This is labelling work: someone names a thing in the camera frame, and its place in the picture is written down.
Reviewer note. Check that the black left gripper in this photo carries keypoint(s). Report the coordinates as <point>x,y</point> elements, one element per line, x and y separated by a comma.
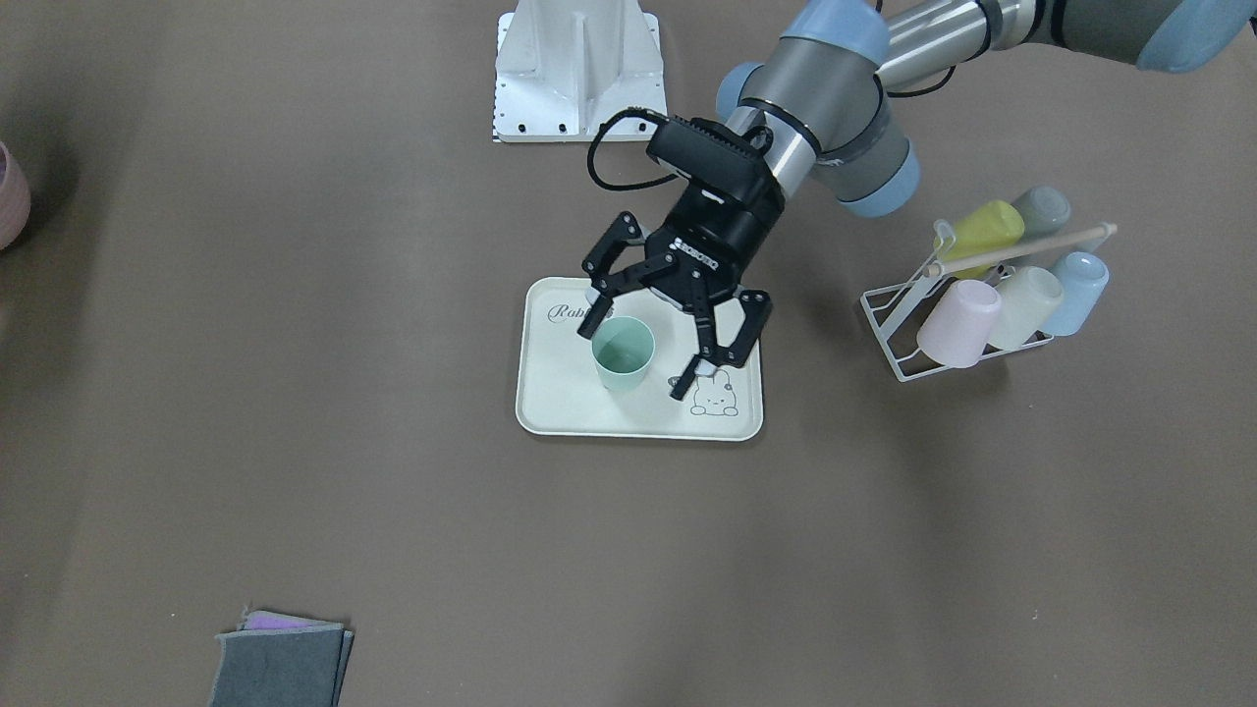
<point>729,232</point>

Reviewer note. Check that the green cup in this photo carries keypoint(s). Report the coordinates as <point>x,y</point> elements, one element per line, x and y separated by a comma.
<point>623,348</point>

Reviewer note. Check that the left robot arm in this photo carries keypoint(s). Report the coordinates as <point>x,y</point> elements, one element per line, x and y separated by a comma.
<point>821,108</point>

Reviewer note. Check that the pink cup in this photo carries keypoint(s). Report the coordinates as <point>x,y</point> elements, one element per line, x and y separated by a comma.
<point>957,330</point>

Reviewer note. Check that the yellow cup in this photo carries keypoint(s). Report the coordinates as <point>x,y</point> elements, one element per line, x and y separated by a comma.
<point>992,226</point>

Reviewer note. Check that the cream cup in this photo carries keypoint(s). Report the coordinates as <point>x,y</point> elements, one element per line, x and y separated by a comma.
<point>1029,297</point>

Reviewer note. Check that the grey cup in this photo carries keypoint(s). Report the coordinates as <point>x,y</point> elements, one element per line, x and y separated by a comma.
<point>1043,210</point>

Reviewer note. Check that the blue cup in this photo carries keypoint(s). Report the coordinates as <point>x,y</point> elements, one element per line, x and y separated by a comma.
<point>1084,277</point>

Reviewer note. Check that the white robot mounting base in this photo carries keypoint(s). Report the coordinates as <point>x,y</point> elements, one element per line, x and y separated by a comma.
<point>564,68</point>

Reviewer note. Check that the folded grey cloth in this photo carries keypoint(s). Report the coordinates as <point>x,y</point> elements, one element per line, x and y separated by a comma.
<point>273,659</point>

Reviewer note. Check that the large pink ice bowl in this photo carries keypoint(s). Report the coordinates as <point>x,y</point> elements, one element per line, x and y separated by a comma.
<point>15,198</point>

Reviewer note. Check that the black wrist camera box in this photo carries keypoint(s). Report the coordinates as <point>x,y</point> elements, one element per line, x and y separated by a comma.
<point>713,157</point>

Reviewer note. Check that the white wire cup rack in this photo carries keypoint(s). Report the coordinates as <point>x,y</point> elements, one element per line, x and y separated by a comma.
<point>895,313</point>

